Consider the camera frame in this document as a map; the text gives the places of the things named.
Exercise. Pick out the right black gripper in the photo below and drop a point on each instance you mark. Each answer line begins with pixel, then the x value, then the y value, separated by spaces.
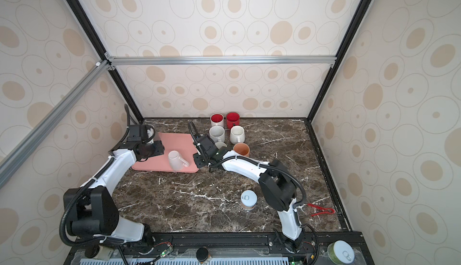
pixel 197 163

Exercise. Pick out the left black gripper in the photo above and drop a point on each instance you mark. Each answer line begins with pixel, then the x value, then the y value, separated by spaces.
pixel 161 149

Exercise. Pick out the small grey mug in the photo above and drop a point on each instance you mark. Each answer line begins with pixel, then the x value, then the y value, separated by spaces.
pixel 220 145

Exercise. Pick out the cream speckled mug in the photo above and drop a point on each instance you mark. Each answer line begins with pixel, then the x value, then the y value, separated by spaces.
pixel 217 133

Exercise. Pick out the pale pink mug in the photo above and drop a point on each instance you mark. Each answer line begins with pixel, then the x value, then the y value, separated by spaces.
pixel 176 161

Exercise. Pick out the beige mug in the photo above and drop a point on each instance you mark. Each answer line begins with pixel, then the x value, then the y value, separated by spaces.
pixel 242 149

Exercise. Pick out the white ribbed mug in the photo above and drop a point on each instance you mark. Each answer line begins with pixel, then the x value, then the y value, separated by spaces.
pixel 237 135

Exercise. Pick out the white mug red inside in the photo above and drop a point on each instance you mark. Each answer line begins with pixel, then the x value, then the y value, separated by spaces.
pixel 217 120

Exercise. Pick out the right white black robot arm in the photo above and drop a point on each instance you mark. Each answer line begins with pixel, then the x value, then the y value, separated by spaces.
pixel 281 190

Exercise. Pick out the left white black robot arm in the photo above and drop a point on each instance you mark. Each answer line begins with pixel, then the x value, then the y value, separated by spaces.
pixel 90 213

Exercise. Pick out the pink plastic tray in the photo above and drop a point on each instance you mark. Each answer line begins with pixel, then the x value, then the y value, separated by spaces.
pixel 182 144

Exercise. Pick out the white lidded small can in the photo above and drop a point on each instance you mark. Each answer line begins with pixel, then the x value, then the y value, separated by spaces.
pixel 248 200

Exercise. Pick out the black round knob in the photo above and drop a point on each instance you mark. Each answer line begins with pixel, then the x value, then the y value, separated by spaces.
pixel 203 255

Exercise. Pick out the white plug adapter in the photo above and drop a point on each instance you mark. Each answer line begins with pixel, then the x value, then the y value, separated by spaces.
pixel 99 252

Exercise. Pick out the black base frame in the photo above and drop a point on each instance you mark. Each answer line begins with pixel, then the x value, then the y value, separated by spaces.
pixel 241 249

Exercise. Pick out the red handled tool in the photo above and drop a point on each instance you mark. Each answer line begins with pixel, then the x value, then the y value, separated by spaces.
pixel 321 210

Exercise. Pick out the diagonal aluminium rail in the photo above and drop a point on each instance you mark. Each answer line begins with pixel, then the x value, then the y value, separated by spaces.
pixel 27 146

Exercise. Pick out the horizontal aluminium rail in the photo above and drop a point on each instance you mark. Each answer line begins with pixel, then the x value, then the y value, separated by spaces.
pixel 225 60

